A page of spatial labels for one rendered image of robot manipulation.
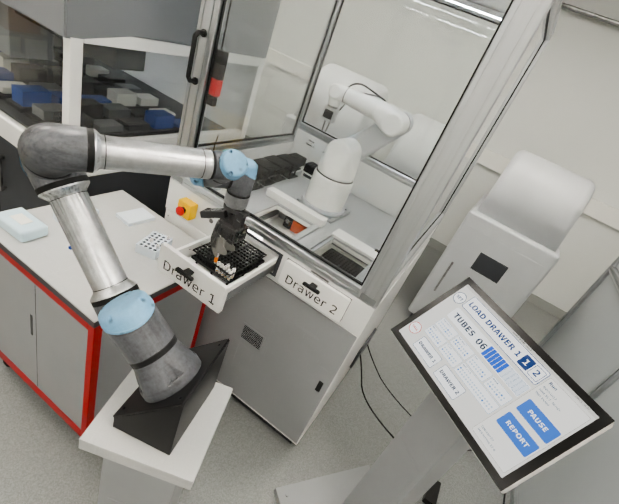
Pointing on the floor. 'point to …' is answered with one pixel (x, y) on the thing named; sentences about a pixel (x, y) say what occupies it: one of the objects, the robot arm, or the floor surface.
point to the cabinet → (280, 350)
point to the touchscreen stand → (391, 465)
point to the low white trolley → (74, 307)
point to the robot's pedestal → (121, 472)
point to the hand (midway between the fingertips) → (216, 251)
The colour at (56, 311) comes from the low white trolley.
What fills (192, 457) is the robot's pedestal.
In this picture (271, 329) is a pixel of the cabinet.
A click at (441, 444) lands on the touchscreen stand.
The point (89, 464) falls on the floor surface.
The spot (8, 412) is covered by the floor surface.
